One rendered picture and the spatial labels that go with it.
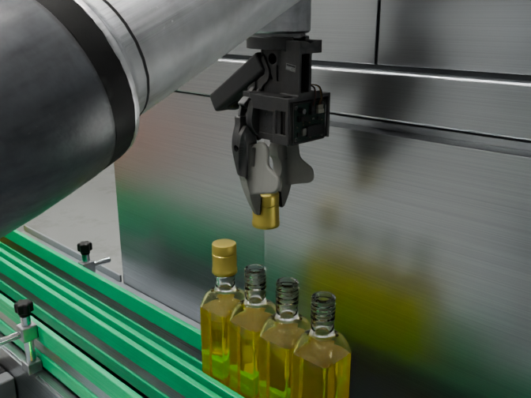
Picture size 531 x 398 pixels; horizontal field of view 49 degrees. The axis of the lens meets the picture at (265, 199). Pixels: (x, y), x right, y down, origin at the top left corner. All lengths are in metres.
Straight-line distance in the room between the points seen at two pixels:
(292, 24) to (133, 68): 0.39
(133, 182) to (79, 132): 0.98
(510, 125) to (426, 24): 0.16
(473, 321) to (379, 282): 0.13
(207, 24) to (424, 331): 0.57
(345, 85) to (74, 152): 0.57
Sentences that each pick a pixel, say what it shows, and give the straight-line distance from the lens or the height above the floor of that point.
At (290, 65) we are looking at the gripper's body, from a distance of 0.65.
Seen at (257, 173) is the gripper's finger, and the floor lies 1.28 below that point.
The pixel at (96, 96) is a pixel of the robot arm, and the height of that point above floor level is 1.43.
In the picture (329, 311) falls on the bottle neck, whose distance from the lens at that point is 0.71.
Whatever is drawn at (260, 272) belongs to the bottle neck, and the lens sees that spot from 0.77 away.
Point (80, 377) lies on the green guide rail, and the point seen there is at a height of 0.92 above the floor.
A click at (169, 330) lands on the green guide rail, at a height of 0.94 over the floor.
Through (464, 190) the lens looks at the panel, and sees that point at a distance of 0.71.
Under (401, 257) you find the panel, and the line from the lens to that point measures 0.78.
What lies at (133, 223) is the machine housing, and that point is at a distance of 1.27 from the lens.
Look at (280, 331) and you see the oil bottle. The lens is 0.75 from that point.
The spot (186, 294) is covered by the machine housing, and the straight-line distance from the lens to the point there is 1.18.
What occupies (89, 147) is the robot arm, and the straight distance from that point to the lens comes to 0.26.
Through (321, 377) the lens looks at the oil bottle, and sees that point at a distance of 0.72.
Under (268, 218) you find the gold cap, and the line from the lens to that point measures 0.73.
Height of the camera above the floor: 1.47
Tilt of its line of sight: 18 degrees down
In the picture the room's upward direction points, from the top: straight up
